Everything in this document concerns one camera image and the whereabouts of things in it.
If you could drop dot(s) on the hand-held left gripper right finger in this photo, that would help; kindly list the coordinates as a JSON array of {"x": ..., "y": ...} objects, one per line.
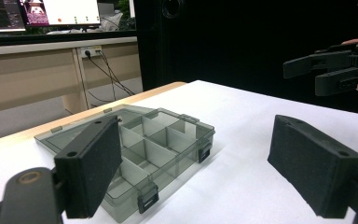
[{"x": 313, "y": 168}]

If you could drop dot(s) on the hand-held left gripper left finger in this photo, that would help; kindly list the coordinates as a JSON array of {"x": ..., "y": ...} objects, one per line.
[{"x": 88, "y": 161}]

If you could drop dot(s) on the grey transparent compartment box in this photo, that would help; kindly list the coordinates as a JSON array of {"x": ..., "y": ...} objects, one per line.
[{"x": 164, "y": 146}]

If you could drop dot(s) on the black curtain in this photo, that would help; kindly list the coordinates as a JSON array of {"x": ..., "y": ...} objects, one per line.
[{"x": 245, "y": 40}]

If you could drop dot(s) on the white table cover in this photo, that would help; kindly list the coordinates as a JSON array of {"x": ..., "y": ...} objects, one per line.
[{"x": 245, "y": 124}]

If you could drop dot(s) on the beige office desk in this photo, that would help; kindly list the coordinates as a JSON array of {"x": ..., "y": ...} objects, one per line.
[{"x": 28, "y": 77}]

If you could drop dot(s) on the white-screen computer monitor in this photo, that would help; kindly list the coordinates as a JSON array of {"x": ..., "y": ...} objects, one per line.
[{"x": 71, "y": 11}]

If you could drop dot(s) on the green plant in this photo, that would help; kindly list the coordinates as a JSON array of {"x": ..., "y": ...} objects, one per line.
[{"x": 125, "y": 9}]

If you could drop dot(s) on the dark-screen computer monitor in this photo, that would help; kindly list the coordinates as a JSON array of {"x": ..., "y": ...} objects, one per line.
[{"x": 0, "y": 15}]

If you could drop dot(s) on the white wall power socket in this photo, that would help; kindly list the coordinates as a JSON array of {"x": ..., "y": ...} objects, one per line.
[{"x": 91, "y": 50}]

